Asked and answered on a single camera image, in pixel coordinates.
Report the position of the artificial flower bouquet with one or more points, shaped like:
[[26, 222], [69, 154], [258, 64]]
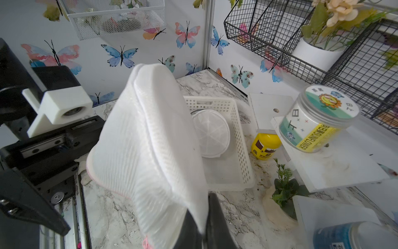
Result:
[[335, 25]]

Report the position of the black wire wall basket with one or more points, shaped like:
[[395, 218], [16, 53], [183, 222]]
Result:
[[349, 47]]

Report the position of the small green potted plant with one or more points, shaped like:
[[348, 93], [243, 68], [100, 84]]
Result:
[[286, 187]]

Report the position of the white flower pot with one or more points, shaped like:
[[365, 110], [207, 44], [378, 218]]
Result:
[[320, 58]]

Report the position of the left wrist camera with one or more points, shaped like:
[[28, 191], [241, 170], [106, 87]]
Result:
[[58, 99]]

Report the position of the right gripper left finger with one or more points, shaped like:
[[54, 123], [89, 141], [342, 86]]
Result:
[[189, 237]]

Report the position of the white plastic basket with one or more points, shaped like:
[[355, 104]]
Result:
[[225, 156]]

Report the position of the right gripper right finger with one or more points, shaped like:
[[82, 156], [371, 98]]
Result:
[[217, 232]]

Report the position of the white mesh wall box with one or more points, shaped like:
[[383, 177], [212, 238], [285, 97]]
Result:
[[92, 19]]

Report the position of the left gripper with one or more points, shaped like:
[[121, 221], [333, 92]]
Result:
[[42, 167]]

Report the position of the blue label jar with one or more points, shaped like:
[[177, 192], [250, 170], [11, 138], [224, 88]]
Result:
[[358, 235]]

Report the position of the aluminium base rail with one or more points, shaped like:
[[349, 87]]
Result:
[[69, 201]]

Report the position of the green label jar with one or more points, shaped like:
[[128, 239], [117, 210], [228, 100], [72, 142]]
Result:
[[318, 115]]

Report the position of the white mesh laundry bag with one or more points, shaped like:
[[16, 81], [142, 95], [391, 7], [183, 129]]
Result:
[[148, 151]]

